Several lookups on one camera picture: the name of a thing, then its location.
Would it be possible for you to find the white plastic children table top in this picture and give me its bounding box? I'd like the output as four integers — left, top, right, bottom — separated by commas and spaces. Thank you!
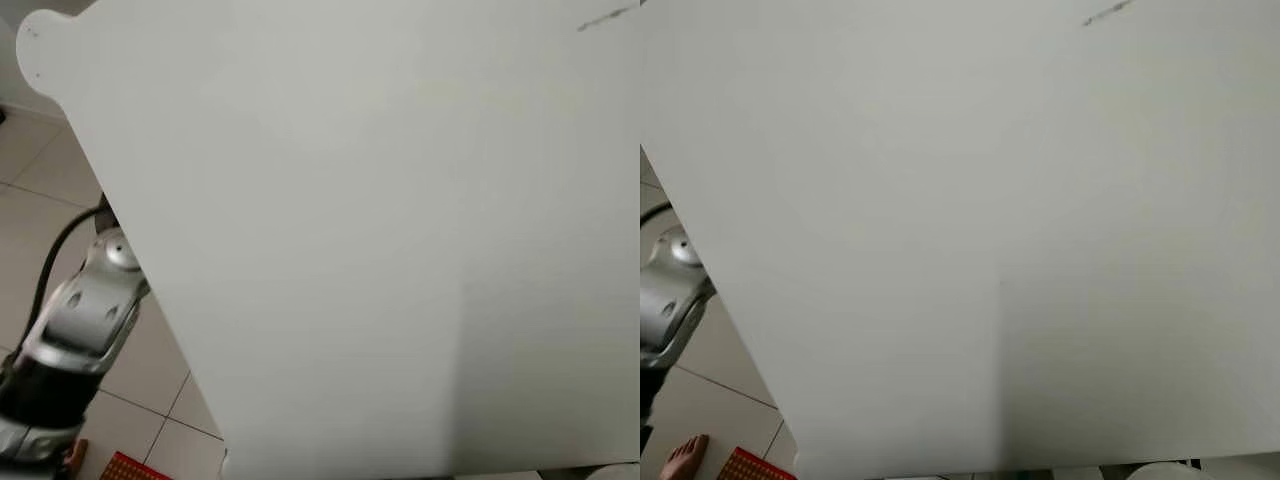
15, 0, 641, 480
640, 0, 1280, 480

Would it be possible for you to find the red patterned floor mat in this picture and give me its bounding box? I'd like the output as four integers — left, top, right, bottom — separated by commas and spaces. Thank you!
100, 450, 173, 480
715, 445, 801, 480

